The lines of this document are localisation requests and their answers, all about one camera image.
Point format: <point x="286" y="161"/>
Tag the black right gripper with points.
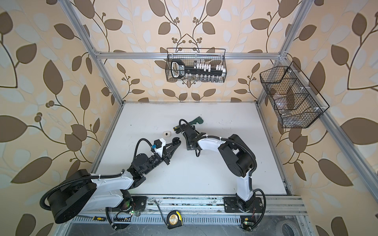
<point x="188" y="145"/>

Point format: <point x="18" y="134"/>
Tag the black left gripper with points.
<point x="167" y="151"/>

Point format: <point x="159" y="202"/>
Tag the black earbud case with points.
<point x="176" y="141"/>

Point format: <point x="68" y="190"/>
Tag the beige earbud charging case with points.
<point x="167" y="134"/>

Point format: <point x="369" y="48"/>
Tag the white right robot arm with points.
<point x="239" y="159"/>

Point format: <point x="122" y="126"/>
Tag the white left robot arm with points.
<point x="83" y="191"/>

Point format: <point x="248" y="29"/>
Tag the green rivet gun tool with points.
<point x="198" y="120"/>

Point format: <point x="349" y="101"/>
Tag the black socket set holder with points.
<point x="195" y="70"/>

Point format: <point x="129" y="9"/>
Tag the yellow black tape measure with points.
<point x="174" y="219"/>

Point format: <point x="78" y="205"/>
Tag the grey tape roll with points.
<point x="287" y="228"/>

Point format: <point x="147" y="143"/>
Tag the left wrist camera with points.
<point x="158" y="146"/>

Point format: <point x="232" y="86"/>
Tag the black wire basket back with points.
<point x="213" y="56"/>

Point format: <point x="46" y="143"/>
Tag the black wire basket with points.
<point x="213" y="56"/>
<point x="296" y="101"/>

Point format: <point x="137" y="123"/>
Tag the yellow handled screwdriver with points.
<point x="94" y="218"/>

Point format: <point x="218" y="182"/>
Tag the black wire basket right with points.
<point x="296" y="101"/>

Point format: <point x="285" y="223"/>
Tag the aluminium frame post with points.
<point x="281" y="58"/>

